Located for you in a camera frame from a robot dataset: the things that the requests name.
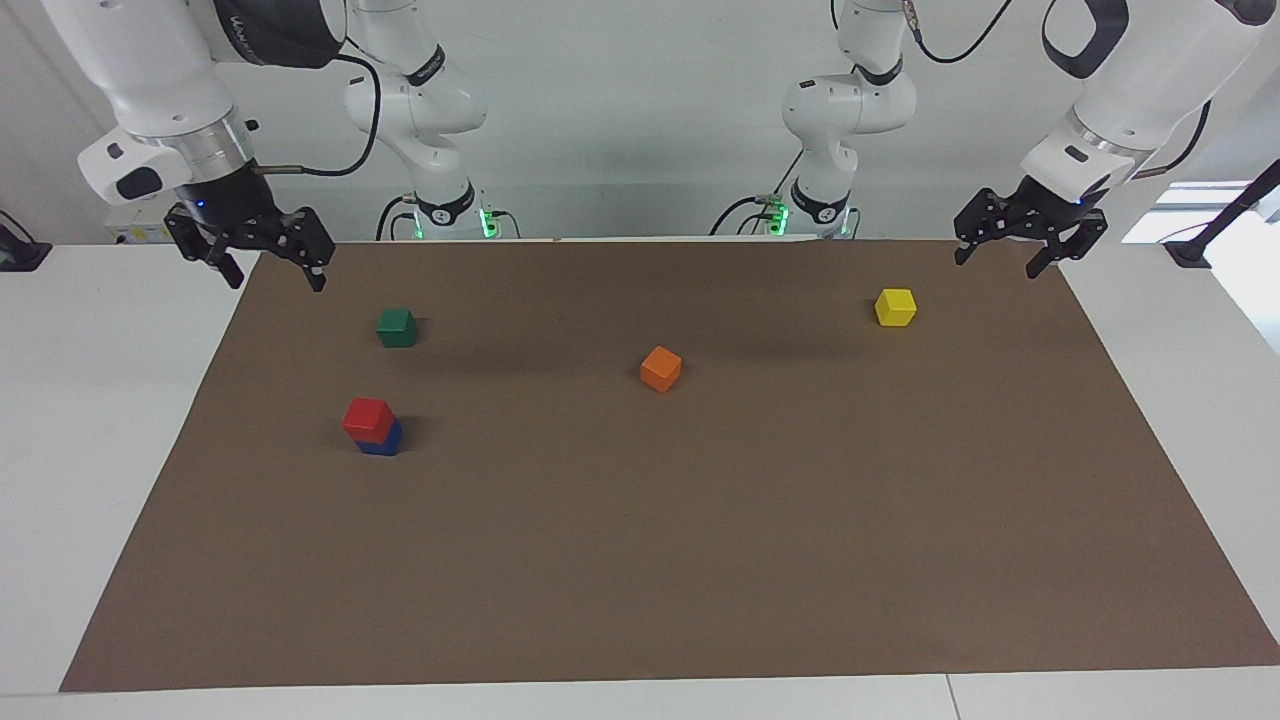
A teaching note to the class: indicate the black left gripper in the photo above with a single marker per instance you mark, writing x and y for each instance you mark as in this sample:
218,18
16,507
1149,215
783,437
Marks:
1045,210

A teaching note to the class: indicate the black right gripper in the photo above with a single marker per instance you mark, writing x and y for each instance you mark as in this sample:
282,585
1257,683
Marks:
230,205

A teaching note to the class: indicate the red wooden block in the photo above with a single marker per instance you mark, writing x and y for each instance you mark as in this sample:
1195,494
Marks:
367,420

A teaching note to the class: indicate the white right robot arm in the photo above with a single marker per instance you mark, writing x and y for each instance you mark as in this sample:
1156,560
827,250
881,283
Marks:
150,60

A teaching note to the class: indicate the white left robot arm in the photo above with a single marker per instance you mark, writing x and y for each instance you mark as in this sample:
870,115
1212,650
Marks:
1150,70

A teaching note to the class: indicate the yellow wooden block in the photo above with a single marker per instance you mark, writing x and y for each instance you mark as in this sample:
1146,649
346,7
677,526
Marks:
896,308

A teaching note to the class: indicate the green wooden block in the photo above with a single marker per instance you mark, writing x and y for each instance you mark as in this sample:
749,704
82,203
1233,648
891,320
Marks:
397,328

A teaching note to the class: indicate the blue wooden block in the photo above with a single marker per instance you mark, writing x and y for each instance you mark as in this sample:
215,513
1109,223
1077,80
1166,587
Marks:
385,446

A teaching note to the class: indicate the orange wooden block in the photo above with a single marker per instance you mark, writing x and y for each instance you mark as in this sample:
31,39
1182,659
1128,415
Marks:
661,371

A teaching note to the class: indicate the brown table mat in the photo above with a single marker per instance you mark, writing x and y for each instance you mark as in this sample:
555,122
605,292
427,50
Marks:
700,550

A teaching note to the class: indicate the white wall box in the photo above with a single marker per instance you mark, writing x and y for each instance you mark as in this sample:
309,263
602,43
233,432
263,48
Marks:
130,232

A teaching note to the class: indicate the black camera stand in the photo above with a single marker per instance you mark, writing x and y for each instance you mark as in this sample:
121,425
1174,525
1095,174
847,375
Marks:
1190,250

